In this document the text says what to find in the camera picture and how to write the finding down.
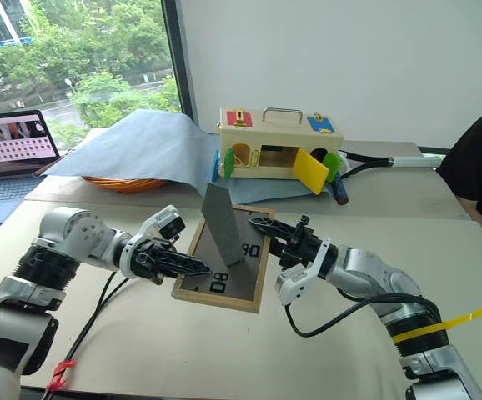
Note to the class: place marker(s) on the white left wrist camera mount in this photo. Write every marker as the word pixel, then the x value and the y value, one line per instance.
pixel 167 223

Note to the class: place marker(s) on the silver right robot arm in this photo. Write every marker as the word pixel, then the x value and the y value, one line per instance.
pixel 383 275

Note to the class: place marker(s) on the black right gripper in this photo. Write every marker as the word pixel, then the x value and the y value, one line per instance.
pixel 301 248

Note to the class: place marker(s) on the yellow tape strip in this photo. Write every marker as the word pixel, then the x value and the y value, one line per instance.
pixel 458 321

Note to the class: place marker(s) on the black window frame post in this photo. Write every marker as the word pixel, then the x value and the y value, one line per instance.
pixel 180 62

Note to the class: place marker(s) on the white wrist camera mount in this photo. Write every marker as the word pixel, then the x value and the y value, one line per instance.
pixel 167 223
pixel 299 275

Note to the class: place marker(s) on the red tape piece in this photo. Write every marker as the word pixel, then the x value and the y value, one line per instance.
pixel 61 373

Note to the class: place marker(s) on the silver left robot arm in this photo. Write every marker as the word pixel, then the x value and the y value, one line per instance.
pixel 78 239

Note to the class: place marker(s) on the open laptop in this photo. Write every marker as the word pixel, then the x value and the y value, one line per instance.
pixel 11 166

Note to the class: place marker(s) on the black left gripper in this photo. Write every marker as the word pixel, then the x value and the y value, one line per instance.
pixel 148 261

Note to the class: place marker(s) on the orange woven basket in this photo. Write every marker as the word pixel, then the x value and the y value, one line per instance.
pixel 124 184

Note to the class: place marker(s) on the wooden lock box with doors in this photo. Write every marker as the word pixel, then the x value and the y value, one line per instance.
pixel 274 139

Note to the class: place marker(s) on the wooden picture frame with stand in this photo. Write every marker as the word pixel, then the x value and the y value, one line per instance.
pixel 224 266

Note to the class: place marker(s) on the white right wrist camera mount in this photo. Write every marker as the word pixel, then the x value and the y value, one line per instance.
pixel 299 275

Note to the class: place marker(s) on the person in black shirt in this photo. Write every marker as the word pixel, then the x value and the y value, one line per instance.
pixel 480 166

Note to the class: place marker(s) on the dark blue marker pen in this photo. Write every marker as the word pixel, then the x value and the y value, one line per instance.
pixel 341 189

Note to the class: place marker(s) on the light blue cloth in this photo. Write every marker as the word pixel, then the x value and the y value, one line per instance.
pixel 141 146

